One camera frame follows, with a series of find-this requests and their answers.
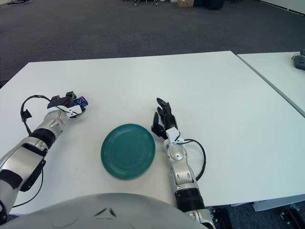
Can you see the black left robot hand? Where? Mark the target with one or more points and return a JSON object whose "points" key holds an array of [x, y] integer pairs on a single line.
{"points": [[60, 102]]}

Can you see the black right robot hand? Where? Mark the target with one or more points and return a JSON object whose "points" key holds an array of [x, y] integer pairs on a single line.
{"points": [[168, 121]]}

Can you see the blue gum box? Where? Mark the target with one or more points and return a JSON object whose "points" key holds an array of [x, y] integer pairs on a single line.
{"points": [[82, 102]]}

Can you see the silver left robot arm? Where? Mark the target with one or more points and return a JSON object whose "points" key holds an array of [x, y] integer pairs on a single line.
{"points": [[35, 145]]}

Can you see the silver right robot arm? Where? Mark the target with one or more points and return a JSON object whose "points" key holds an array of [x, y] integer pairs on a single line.
{"points": [[181, 167]]}

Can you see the teal ribbed plate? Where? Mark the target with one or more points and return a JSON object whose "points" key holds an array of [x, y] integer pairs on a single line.
{"points": [[128, 151]]}

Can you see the black tripod base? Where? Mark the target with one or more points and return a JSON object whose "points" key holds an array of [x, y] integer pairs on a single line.
{"points": [[20, 2]]}

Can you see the silver robot torso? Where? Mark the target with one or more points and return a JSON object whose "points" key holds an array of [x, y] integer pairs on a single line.
{"points": [[107, 212]]}

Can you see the brown cardboard box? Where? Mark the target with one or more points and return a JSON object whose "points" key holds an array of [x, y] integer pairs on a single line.
{"points": [[185, 3]]}

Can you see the wheeled equipment carts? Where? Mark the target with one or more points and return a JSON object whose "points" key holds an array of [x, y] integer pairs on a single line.
{"points": [[147, 2]]}

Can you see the large black case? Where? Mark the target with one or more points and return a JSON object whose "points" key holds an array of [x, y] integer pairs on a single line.
{"points": [[209, 4]]}

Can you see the dark grey device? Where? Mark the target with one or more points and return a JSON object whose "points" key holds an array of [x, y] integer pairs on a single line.
{"points": [[299, 60]]}

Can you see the black metal floor bracket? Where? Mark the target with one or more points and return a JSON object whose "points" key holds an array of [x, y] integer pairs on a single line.
{"points": [[290, 214]]}

